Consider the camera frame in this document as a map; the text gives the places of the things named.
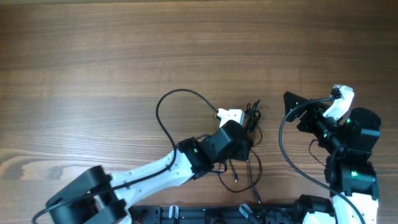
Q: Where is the black cable bundle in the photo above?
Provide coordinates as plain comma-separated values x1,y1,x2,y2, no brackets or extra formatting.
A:
214,99,264,205

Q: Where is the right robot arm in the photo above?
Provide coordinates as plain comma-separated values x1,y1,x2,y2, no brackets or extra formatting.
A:
283,86,381,223

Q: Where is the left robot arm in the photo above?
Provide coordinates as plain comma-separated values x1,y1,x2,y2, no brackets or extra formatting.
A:
32,120,254,223

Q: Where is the right camera cable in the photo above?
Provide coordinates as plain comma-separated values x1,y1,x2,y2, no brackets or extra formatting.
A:
278,96,368,224

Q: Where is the camera cable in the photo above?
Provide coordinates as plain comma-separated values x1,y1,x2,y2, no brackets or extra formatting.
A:
30,88,220,224
278,96,368,224

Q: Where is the left camera cable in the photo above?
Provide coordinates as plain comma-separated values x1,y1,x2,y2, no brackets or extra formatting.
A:
30,88,220,224

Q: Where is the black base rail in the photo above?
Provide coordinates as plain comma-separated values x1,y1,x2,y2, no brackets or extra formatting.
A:
129,203,336,224

